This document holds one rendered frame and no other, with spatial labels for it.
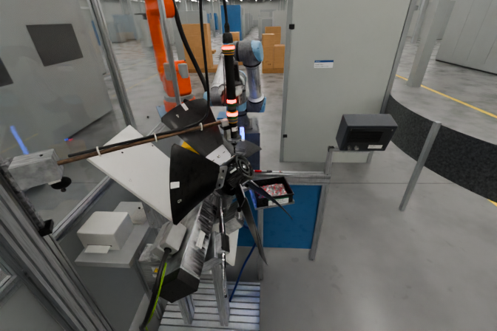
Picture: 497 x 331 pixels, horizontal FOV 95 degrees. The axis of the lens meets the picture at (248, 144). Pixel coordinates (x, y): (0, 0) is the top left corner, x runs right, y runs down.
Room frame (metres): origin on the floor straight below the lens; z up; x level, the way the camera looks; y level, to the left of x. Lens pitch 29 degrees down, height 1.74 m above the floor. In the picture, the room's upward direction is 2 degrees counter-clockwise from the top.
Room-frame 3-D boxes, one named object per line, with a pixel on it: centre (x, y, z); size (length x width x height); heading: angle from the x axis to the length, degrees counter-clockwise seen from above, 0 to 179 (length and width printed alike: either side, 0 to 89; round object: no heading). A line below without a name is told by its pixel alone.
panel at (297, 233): (1.20, -0.07, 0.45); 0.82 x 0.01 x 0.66; 86
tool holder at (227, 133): (0.85, 0.07, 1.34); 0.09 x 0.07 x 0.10; 121
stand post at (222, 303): (0.73, 0.18, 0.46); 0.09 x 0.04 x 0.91; 176
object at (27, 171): (0.53, 0.60, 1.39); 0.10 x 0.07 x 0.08; 121
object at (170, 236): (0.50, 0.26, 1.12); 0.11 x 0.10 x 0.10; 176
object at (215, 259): (0.51, 0.16, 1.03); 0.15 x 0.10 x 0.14; 86
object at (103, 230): (0.71, 0.65, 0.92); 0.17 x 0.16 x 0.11; 86
